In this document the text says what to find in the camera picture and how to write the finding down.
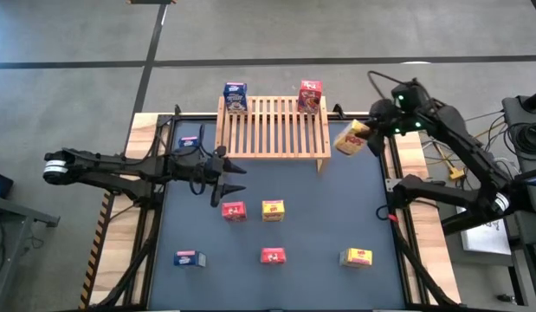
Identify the blue-grey table mat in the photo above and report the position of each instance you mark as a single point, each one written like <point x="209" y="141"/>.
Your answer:
<point x="311" y="281"/>

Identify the grey metal desk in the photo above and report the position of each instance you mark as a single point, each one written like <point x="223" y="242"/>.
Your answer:
<point x="16" y="210"/>

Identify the small black floor object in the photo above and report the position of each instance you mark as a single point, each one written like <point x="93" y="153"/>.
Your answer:
<point x="505" y="299"/>

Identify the yellow Corn Pops cereal box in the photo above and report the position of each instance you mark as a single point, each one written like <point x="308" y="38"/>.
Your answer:
<point x="273" y="211"/>
<point x="357" y="257"/>
<point x="349" y="139"/>

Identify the white board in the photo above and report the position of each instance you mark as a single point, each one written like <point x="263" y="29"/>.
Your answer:
<point x="484" y="242"/>

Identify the blue Frosted Flakes cereal box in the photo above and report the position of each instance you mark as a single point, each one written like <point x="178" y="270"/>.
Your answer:
<point x="187" y="259"/>
<point x="189" y="141"/>
<point x="235" y="97"/>

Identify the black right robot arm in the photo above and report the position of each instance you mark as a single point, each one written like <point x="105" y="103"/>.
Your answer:
<point x="462" y="143"/>

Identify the grey equipment stand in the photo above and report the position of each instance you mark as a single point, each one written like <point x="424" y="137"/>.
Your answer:
<point x="514" y="108"/>

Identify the red Froot Loops cereal box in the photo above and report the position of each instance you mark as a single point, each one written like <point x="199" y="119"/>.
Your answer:
<point x="234" y="211"/>
<point x="273" y="255"/>
<point x="310" y="97"/>

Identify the black metal table frame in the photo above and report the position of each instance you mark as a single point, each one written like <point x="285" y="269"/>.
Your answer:
<point x="293" y="117"/>

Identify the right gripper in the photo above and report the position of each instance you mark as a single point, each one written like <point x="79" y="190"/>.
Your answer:
<point x="382" y="113"/>

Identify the black stand beam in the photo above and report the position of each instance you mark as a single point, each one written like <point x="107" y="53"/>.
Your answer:
<point x="523" y="195"/>

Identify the wooden slatted shelf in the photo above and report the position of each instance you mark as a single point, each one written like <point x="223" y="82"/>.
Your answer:
<point x="272" y="154"/>

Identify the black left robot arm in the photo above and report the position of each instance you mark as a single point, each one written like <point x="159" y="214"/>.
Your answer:
<point x="98" y="167"/>

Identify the yellow black hazard tape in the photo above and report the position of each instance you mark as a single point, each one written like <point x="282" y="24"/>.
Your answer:
<point x="94" y="255"/>

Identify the dark grey cabinet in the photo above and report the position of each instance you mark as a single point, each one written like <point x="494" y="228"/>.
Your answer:
<point x="527" y="268"/>

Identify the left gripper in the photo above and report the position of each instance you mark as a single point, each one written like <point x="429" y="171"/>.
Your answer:
<point x="209" y="167"/>

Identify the black wood-trimmed furniture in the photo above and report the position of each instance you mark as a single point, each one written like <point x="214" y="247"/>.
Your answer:
<point x="150" y="1"/>

